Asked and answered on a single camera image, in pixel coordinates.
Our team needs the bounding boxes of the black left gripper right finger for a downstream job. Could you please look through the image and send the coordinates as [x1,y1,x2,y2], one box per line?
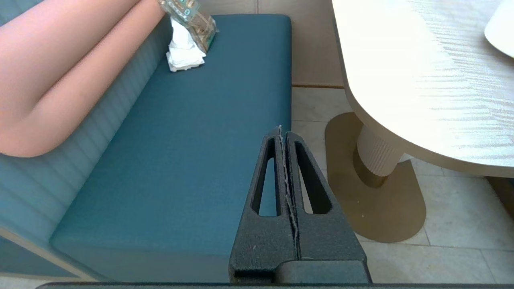
[283,130,368,261]

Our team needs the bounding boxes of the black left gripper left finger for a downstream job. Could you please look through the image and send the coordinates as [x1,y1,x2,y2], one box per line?
[229,125,298,281]

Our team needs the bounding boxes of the ribbed white table column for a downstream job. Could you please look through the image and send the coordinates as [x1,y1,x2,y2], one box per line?
[355,124,406,177]

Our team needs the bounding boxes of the blue grey ribbed sofa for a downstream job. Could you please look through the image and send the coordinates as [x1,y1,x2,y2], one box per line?
[0,0,293,283]

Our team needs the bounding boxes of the crumpled white tissue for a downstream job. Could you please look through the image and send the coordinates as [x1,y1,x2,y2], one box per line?
[166,16,206,73]

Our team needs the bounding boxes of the green snack packet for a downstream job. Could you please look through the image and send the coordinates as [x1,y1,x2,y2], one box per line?
[158,0,219,55]

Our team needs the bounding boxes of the pink bolster cushion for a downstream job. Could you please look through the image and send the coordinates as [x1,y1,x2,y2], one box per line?
[0,0,166,158]

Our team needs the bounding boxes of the large tea drink dispenser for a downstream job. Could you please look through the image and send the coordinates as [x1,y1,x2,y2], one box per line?
[484,0,514,59]

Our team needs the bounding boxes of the gold table base plate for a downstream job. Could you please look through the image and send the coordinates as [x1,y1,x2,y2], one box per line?
[324,112,427,243]

